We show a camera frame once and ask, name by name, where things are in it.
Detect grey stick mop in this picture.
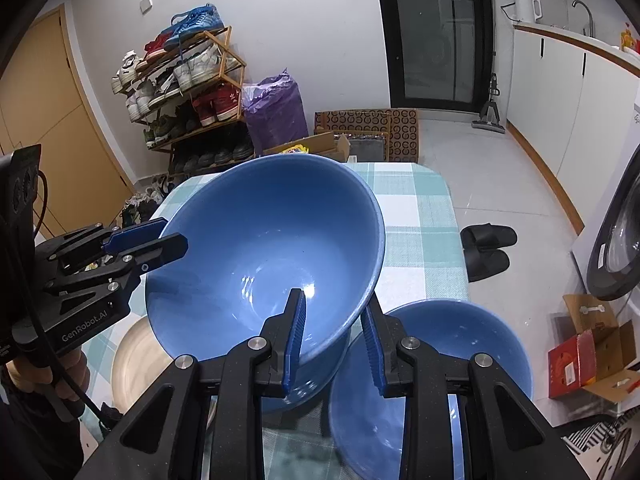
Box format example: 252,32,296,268
471,0,507,134

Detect black slipper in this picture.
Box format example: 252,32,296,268
462,247,511,282
460,224,518,250

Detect yellow wooden door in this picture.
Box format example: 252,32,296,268
0,2,137,241

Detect brown ring-patterned doormat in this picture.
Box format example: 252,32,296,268
387,108,419,163
314,109,392,137

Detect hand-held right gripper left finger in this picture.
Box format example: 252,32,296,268
82,288,307,480

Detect white washing machine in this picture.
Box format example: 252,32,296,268
570,105,640,303

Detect white electric kettle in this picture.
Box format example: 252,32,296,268
514,0,542,23

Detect metal faucet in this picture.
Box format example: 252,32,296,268
571,0,596,38

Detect person's left hand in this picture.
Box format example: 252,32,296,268
6,347,92,411

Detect cardboard box with packets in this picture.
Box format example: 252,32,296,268
262,131,352,163

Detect light blue bowl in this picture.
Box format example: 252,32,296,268
144,154,387,415

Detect open cardboard box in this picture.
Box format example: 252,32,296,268
547,294,640,403

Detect beige round plate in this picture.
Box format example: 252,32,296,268
111,317,176,413

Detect teal checked tablecloth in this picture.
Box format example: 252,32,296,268
82,161,471,480

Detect purple plastic bag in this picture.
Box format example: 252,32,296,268
241,69,309,156

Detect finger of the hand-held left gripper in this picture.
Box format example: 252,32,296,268
47,217,169,275
42,233,190,312

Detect black white striped mat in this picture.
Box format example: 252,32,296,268
565,410,631,456

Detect wooden shoe rack with shoes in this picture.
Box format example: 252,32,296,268
111,4,256,176

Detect pile of dark shoes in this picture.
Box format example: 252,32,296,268
119,174,176,228

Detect person's left forearm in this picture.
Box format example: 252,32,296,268
0,370,86,480

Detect dark blue bowl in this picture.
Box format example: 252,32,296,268
327,300,535,480

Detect white kitchen cabinet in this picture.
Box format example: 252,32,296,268
506,22,640,233

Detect black-framed glass door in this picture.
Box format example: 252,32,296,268
372,0,496,111

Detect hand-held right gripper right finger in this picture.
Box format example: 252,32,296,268
360,291,566,480

